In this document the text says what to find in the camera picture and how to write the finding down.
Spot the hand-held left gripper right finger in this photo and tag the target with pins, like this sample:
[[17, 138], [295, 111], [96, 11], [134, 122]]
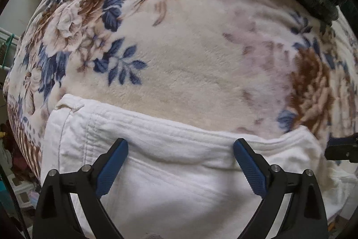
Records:
[[251, 169]]

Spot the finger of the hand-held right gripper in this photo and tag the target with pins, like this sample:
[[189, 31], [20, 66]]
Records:
[[342, 148]]

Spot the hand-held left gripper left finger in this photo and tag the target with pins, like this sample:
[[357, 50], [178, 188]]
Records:
[[110, 169]]

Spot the white pants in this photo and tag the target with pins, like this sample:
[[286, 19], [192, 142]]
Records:
[[179, 171]]

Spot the floral fleece blanket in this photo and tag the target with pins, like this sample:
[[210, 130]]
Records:
[[195, 59]]

